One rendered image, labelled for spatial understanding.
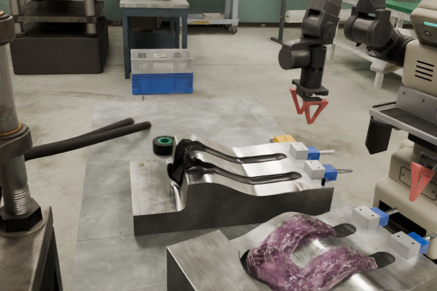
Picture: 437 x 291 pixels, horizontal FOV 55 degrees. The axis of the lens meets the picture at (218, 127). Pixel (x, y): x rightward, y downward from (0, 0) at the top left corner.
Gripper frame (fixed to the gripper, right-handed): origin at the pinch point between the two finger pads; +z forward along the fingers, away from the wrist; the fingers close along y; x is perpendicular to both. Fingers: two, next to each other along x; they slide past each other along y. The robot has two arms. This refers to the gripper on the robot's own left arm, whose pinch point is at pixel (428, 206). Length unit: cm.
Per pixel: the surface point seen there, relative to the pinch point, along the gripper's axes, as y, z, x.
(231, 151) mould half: -54, 14, -6
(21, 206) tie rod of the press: -56, 42, -55
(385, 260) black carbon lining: -3.3, 14.7, 2.7
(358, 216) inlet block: -14.9, 10.9, 5.1
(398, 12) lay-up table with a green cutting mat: -244, -118, 277
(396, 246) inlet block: -4.1, 11.5, 5.3
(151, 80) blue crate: -333, 44, 101
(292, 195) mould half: -28.4, 14.5, -2.8
